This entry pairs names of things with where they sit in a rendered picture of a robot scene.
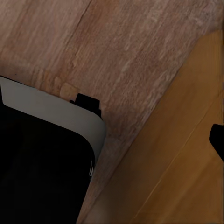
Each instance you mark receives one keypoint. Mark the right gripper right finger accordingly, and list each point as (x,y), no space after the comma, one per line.
(217,139)

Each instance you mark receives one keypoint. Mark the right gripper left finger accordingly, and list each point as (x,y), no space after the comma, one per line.
(11,139)

